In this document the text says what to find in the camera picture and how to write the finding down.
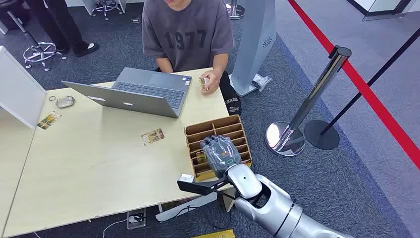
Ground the yellow box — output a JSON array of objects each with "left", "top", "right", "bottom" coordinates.
[{"left": 192, "top": 229, "right": 236, "bottom": 238}]

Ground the grey kiosk tower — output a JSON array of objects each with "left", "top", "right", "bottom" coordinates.
[{"left": 228, "top": 0, "right": 277, "bottom": 98}]

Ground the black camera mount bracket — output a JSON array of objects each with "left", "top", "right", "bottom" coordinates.
[{"left": 177, "top": 178, "right": 231, "bottom": 197}]

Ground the white table foot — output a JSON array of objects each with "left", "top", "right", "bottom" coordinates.
[{"left": 155, "top": 192, "right": 218, "bottom": 223}]

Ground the white cable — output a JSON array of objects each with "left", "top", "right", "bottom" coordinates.
[{"left": 102, "top": 218, "right": 129, "bottom": 238}]

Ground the standing person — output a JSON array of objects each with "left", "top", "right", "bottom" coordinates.
[{"left": 26, "top": 0, "right": 100, "bottom": 58}]

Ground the grey laptop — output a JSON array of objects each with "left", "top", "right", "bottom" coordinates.
[{"left": 61, "top": 67, "right": 193, "bottom": 119}]

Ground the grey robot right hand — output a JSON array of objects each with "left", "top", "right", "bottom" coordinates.
[{"left": 200, "top": 135, "right": 243, "bottom": 179}]

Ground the black stanchion post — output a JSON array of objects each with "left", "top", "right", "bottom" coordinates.
[{"left": 304, "top": 28, "right": 420, "bottom": 151}]

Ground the clear plastic bag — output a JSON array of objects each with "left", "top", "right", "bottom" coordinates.
[{"left": 253, "top": 73, "right": 272, "bottom": 92}]

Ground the chrome stool base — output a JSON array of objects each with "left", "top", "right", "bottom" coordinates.
[
  {"left": 91, "top": 0, "right": 124, "bottom": 21},
  {"left": 7, "top": 11, "right": 67, "bottom": 72},
  {"left": 225, "top": 0, "right": 246, "bottom": 20}
]

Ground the chrome stanchion post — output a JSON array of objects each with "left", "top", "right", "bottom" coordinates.
[{"left": 265, "top": 45, "right": 352, "bottom": 157}]

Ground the white desk partition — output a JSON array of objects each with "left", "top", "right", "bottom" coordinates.
[{"left": 0, "top": 45, "right": 47, "bottom": 129}]

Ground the seated person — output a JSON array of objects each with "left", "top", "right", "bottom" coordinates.
[{"left": 142, "top": 0, "right": 243, "bottom": 116}]

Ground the floor power socket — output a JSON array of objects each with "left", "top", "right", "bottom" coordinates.
[{"left": 127, "top": 209, "right": 147, "bottom": 230}]

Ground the cardboard slotted organizer box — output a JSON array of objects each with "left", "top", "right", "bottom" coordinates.
[{"left": 184, "top": 115, "right": 253, "bottom": 182}]

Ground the glass display platform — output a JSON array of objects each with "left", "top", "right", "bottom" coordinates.
[{"left": 346, "top": 0, "right": 420, "bottom": 22}]

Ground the person's left hand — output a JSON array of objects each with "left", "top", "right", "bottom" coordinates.
[{"left": 199, "top": 69, "right": 223, "bottom": 96}]

